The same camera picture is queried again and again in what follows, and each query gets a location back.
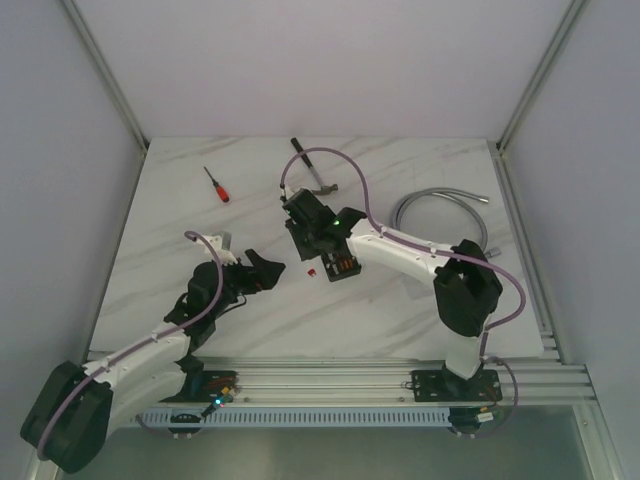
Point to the slotted grey cable duct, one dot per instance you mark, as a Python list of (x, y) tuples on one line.
[(304, 417)]

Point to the aluminium frame post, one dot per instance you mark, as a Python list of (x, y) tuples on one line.
[(104, 72), (544, 68)]

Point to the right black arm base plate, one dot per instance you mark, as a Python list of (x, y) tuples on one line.
[(442, 386)]

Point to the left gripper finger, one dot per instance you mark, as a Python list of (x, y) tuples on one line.
[(239, 273), (264, 273)]

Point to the aluminium mounting rail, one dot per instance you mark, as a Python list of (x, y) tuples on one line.
[(384, 382)]

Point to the red handled screwdriver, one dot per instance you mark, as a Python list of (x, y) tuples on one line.
[(220, 191)]

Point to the left aluminium frame post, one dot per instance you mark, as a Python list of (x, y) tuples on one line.
[(104, 72)]

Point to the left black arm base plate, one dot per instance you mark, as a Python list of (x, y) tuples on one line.
[(210, 387)]

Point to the black handled claw hammer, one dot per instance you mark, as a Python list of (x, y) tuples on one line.
[(323, 188)]

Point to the black fuse box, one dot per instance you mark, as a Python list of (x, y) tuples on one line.
[(340, 265)]

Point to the right aluminium frame post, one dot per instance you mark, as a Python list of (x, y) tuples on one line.
[(544, 68)]

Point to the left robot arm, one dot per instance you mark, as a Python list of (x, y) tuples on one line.
[(80, 406)]

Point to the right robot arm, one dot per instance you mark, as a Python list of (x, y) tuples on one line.
[(466, 291)]

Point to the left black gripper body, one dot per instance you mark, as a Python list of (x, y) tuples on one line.
[(245, 276)]

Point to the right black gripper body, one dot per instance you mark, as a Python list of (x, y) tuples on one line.
[(314, 236)]

